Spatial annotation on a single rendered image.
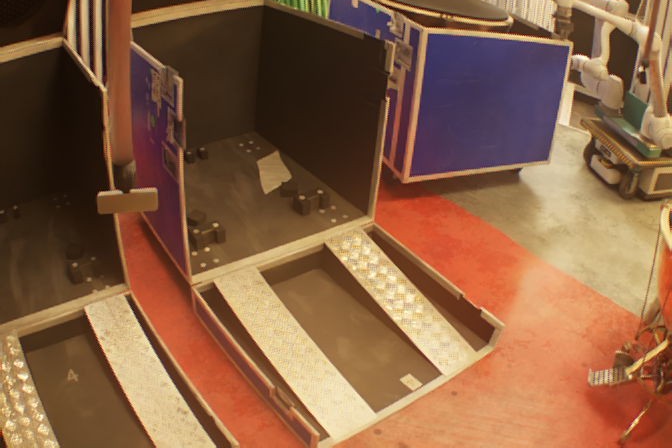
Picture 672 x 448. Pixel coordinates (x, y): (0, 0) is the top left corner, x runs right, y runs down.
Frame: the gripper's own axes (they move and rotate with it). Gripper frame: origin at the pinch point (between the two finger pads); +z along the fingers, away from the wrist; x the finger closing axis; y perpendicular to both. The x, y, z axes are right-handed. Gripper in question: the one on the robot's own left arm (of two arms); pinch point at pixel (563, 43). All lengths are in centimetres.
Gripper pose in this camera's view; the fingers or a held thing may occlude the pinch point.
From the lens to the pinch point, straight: 325.4
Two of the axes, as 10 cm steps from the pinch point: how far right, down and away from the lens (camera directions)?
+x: 9.2, -1.2, 3.7
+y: 3.9, 3.5, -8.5
